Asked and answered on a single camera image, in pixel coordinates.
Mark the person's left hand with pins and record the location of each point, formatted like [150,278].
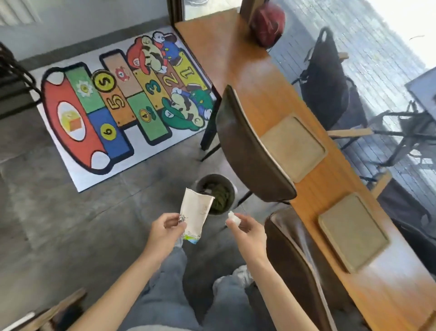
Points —
[163,238]

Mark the person's right hand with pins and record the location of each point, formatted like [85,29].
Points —
[252,238]

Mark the small white tissue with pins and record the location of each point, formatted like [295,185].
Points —
[234,219]

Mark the crushed white paper cup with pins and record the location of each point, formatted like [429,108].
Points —
[196,211]

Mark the round metal trash bin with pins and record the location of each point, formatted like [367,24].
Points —
[224,191]

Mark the square wooden tray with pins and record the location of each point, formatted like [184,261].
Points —
[293,146]
[354,232]

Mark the person's right forearm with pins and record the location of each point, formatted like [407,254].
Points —
[279,300]

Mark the person's left forearm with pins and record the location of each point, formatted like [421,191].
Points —
[115,300]

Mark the person's right white sneaker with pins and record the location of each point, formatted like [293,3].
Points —
[238,276]

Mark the person's blue jeans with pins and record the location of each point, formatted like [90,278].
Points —
[170,300]

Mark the person's grey shirt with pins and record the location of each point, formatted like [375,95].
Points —
[156,328]

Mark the black stand with wooden top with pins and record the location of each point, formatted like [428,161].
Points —
[58,310]

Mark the colourful cartoon game rug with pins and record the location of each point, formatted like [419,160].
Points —
[102,102]

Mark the black folding outdoor table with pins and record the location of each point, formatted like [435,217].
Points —
[424,92]

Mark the black metal frame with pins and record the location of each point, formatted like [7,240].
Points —
[10,88]

